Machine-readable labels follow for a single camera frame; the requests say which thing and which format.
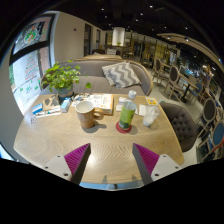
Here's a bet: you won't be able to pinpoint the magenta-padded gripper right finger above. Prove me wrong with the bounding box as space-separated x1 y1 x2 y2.
132 143 183 186

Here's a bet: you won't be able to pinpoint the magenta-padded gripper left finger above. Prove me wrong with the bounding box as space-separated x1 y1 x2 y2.
43 143 92 186

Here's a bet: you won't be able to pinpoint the clear green-labelled drink bottle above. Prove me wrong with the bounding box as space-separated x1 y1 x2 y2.
118 89 138 131

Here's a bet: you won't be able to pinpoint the dark grey tufted armchair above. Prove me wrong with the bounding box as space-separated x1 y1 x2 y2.
159 101 198 153

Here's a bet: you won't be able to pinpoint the clear plastic cup with straw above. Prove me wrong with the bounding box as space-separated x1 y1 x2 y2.
142 96 161 128

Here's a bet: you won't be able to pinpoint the tan ceramic mug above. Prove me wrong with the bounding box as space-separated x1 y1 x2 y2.
74 100 105 130

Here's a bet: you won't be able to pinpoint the flat round red coaster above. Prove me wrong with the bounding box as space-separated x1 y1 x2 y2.
115 120 133 135

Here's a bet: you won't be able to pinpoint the white paper napkin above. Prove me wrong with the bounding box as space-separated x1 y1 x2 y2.
137 104 148 117

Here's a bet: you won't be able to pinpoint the small blue card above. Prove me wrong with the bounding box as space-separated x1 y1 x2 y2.
31 103 44 117

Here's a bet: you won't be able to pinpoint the tan printed table sign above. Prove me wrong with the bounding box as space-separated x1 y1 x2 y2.
41 94 62 113

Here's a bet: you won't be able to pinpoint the yellow square card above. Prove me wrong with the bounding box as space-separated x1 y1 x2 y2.
144 97 159 107

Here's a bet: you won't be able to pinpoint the white printed pamphlets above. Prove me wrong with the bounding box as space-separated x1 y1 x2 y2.
71 93 93 104

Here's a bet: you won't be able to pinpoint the small white printed packet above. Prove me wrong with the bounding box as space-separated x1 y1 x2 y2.
115 96 129 113

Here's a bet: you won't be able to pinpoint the green potted plant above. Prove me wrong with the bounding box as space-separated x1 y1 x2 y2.
41 60 93 99

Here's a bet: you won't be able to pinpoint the group of dining chairs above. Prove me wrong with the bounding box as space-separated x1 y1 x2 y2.
151 56 224 161

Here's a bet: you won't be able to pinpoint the grey white chevron pillow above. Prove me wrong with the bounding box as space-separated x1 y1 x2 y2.
101 61 142 89

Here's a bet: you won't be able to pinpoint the grey curved sofa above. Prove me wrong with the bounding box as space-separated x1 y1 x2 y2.
39 58 154 98

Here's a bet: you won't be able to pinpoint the colourful window poster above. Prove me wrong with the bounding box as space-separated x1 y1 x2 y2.
11 16 54 56

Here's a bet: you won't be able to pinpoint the group of ceiling lights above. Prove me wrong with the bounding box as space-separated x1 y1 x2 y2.
99 3 201 43

